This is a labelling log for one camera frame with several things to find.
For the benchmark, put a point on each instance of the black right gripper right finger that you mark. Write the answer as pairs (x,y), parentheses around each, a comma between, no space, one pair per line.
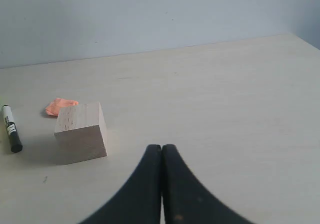
(185,199)

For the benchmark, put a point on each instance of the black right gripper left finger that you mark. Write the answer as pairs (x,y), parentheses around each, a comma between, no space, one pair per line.
(139,199)

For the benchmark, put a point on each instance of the orange toy piece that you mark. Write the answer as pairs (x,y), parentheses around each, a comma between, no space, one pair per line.
(54,106)

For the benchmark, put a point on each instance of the light wooden cube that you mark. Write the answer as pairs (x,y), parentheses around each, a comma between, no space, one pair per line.
(81,133)

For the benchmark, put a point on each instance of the black white marker pen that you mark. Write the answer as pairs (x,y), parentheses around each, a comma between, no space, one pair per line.
(11,128)

